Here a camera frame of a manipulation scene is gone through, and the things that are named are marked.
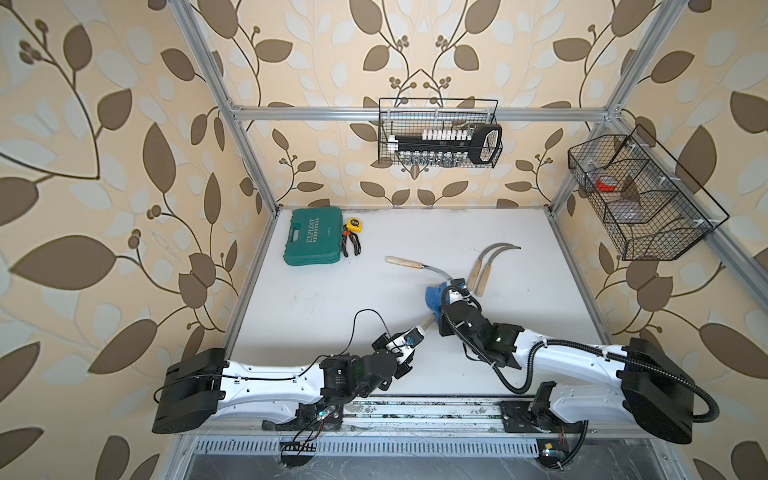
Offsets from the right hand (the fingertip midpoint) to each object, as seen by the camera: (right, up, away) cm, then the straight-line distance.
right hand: (440, 308), depth 84 cm
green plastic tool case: (-42, +21, +22) cm, 52 cm away
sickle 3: (+16, +11, +18) cm, 26 cm away
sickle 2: (-4, -2, -5) cm, 7 cm away
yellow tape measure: (-29, +25, +29) cm, 48 cm away
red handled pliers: (-29, +20, +27) cm, 44 cm away
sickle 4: (+18, +9, +17) cm, 27 cm away
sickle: (-5, +11, +17) cm, 21 cm away
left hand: (-9, -4, -9) cm, 14 cm away
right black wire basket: (+51, +28, -11) cm, 59 cm away
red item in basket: (+45, +35, -4) cm, 57 cm away
